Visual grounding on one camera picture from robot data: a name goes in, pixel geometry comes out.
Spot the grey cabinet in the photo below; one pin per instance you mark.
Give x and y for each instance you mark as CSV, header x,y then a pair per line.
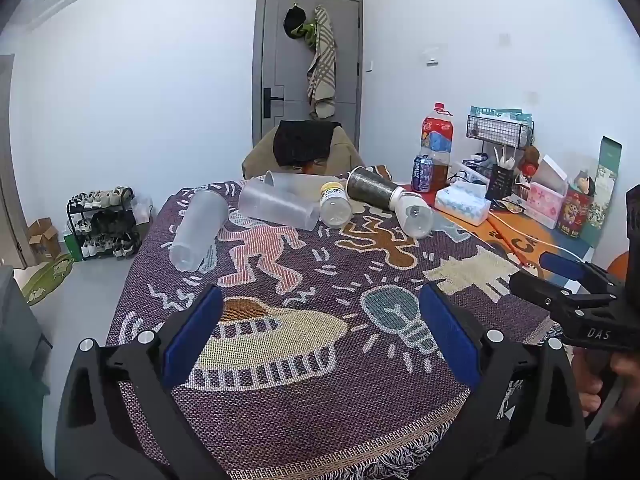
x,y
20,330

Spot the clear plastic measuring jug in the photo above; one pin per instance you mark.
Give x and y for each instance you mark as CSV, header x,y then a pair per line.
x,y
277,202

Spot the beige chair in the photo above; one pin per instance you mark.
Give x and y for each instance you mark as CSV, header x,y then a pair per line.
x,y
257,157

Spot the blue drink can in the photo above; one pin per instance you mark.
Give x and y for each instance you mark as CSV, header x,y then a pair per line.
x,y
422,174

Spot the small clear plastic cup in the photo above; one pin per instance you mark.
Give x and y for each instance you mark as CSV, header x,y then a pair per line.
x,y
416,216

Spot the green hanging cloth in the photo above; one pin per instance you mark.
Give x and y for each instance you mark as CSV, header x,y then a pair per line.
x,y
307,35

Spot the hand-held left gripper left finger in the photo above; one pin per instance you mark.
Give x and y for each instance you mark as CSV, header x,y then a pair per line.
x,y
192,332

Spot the green floor rug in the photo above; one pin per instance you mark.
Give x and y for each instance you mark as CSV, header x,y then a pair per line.
x,y
47,280

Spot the plaid scarf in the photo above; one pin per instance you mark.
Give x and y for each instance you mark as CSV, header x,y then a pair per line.
x,y
322,65

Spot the pink floral box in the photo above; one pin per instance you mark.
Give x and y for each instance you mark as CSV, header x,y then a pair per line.
x,y
547,202

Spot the small yellow label bottle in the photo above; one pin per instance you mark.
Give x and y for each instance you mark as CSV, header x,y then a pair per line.
x,y
334,207

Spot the white plastic utensils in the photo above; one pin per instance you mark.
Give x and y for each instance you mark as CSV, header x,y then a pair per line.
x,y
505,160

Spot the tall green box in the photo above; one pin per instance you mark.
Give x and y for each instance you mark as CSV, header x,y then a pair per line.
x,y
607,175

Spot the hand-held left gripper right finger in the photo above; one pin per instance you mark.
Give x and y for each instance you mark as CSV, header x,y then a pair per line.
x,y
447,340

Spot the orange table mat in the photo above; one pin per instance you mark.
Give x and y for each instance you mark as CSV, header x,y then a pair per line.
x,y
530,232

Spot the brown stuffed toy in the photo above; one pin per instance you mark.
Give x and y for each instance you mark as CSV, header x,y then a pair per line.
x,y
530,161

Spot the large red cap bottle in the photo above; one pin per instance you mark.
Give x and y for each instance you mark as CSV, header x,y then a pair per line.
x,y
437,145

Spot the black hat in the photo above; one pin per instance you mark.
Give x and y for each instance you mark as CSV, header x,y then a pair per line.
x,y
294,20

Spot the black shoe rack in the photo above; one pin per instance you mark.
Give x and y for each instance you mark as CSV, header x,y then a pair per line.
x,y
102,225

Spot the black utensil holder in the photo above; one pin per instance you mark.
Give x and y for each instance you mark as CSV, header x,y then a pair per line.
x,y
499,184

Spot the small figurine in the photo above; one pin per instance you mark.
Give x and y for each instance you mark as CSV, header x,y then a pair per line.
x,y
584,181

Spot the black cloth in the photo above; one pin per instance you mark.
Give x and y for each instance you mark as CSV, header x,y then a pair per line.
x,y
302,142

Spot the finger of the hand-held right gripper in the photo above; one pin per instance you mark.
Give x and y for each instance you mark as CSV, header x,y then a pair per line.
x,y
562,264
545,297

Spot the printed woven blanket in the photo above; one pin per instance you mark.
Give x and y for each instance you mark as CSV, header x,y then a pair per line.
x,y
300,410

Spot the red printed canister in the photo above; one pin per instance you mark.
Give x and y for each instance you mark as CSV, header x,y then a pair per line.
x,y
574,212

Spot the person's right hand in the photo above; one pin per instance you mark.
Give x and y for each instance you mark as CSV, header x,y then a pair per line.
x,y
590,395

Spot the tissue box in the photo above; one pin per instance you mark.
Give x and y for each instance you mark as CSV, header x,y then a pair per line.
x,y
462,204

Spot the white wall box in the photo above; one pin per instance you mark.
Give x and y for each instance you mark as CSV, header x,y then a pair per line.
x,y
431,56

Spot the orange round object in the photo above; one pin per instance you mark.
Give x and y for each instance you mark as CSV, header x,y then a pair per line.
x,y
621,266

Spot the cardboard box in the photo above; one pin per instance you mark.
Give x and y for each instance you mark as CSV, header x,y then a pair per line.
x,y
42,237

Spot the dark glitter cup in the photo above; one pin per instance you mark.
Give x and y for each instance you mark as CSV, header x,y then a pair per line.
x,y
372,187

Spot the frosted tall plastic cup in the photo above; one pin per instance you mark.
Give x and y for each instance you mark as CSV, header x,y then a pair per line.
x,y
197,230

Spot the grey door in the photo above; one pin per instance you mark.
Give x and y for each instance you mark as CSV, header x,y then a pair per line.
x,y
290,60

